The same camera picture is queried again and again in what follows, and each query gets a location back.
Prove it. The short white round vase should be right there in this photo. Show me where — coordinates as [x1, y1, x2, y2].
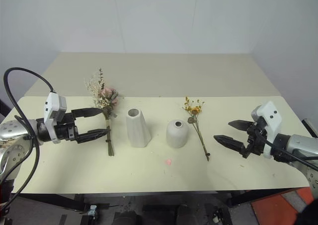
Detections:
[165, 119, 188, 149]

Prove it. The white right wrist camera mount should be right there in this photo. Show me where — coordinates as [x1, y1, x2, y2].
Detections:
[250, 100, 283, 159]

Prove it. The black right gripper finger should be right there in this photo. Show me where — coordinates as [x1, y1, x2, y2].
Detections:
[213, 135, 247, 154]
[228, 120, 254, 132]

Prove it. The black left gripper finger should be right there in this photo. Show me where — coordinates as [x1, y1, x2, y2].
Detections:
[71, 107, 104, 120]
[75, 129, 112, 144]

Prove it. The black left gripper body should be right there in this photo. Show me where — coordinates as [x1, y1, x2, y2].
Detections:
[54, 111, 80, 142]

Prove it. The yellow dried flower sprig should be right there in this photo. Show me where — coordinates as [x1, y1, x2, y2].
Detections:
[182, 96, 211, 162]

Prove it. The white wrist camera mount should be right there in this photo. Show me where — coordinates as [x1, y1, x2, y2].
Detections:
[250, 100, 283, 159]
[43, 91, 68, 144]

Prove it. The black table frame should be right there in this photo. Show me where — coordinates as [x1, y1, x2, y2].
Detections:
[14, 188, 306, 218]

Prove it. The tall white tapered vase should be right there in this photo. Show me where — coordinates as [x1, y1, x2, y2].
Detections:
[126, 107, 152, 148]

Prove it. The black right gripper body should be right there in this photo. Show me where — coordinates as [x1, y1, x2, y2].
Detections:
[240, 116, 269, 159]

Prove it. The orange floor mat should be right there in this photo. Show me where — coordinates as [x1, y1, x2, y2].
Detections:
[250, 187, 316, 225]

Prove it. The pink and white dried bouquet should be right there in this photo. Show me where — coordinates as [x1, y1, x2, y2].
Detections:
[84, 68, 119, 157]

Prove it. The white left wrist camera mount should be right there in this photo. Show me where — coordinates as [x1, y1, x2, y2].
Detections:
[43, 91, 68, 144]

